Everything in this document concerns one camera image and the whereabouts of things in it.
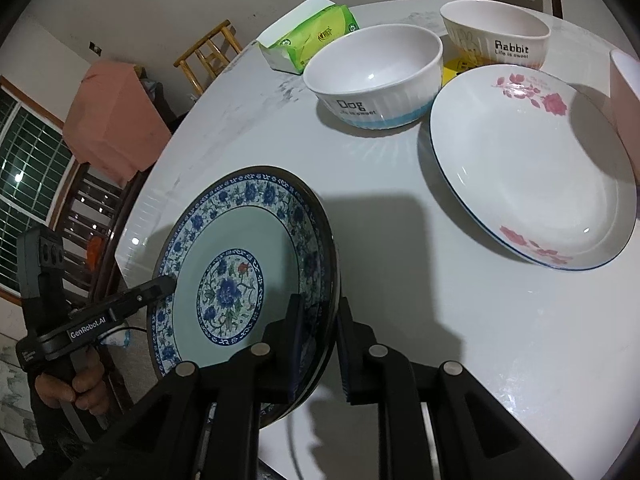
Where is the barred window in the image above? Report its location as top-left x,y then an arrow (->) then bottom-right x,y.
0,76 -> 77,231

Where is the yellow round warning sticker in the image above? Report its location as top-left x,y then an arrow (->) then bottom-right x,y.
442,57 -> 477,87

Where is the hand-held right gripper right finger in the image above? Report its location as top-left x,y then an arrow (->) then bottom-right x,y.
336,296 -> 576,480

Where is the white bowl with blue base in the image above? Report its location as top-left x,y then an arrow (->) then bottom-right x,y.
302,24 -> 445,131

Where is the white plate with pink flowers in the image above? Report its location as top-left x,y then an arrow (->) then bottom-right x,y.
429,64 -> 638,272

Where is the green tissue pack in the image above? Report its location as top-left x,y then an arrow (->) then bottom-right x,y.
256,0 -> 361,75

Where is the white bowl with pink base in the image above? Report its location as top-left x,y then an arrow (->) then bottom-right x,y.
439,0 -> 552,72

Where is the blue floral plate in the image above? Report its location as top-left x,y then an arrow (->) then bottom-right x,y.
146,165 -> 343,431

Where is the person's left hand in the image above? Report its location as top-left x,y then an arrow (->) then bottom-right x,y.
34,347 -> 112,417

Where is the bamboo chair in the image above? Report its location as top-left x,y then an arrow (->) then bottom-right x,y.
173,19 -> 246,96

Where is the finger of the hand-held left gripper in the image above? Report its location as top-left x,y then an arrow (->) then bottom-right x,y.
112,276 -> 177,320

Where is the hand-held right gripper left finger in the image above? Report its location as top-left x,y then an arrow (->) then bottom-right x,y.
87,292 -> 306,480

